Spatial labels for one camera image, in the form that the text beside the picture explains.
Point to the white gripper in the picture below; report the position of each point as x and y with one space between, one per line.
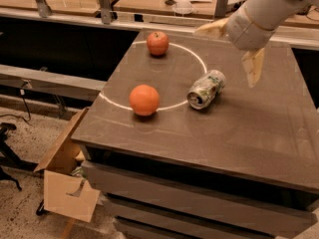
245 32

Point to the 7up soda can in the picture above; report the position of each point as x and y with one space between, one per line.
205 89

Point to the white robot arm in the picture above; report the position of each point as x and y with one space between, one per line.
269 14

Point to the power strip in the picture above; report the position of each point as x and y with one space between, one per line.
233 5

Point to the clear plastic cup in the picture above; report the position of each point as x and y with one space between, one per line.
182 7

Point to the red apple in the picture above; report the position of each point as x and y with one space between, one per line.
157 43

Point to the orange fruit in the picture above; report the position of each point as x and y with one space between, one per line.
144 100

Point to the grey drawer cabinet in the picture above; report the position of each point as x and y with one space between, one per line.
148 204

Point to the open cardboard box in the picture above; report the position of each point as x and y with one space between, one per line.
66 191

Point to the black chair base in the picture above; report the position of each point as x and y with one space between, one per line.
9 158

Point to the metal bracket post right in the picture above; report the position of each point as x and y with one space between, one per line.
220 8

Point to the metal bracket post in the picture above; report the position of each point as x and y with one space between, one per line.
106 11
43 8
220 8

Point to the metal bracket post middle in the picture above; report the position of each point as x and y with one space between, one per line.
106 11

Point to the metal bracket post left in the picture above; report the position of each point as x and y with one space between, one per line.
43 8

